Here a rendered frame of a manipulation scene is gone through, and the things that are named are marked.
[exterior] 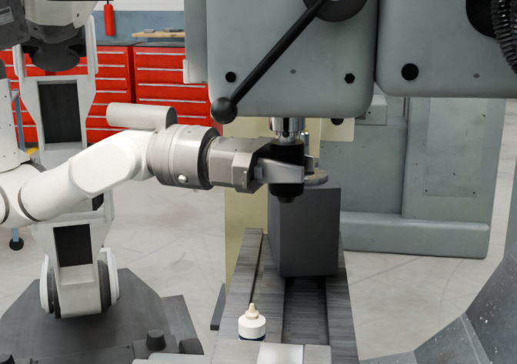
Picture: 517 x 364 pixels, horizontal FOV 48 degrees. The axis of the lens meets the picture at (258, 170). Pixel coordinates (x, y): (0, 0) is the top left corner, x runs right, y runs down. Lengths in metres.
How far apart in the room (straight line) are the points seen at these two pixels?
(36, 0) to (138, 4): 9.09
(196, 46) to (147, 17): 9.34
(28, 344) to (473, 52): 1.37
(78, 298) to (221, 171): 0.93
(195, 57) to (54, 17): 0.41
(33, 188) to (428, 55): 0.61
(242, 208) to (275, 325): 1.64
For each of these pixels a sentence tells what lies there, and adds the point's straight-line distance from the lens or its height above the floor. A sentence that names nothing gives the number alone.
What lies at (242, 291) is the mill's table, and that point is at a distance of 1.14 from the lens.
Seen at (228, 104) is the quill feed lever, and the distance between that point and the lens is 0.63.
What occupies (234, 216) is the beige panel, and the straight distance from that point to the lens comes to 2.66.
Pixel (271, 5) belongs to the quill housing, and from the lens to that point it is 0.65.
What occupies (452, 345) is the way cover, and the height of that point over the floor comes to 0.90.
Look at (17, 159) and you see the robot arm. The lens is 1.03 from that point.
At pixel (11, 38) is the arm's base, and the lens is 1.00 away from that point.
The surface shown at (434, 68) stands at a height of 1.37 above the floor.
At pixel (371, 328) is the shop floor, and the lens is 2.79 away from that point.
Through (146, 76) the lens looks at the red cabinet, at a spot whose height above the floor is 0.73.
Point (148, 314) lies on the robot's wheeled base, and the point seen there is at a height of 0.57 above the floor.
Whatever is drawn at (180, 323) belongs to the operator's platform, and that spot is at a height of 0.40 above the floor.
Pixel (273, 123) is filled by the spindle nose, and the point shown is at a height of 1.29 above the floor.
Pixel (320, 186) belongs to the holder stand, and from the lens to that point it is 1.14.
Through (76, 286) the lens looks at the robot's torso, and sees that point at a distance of 1.60.
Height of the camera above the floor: 1.45
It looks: 17 degrees down
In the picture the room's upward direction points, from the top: straight up
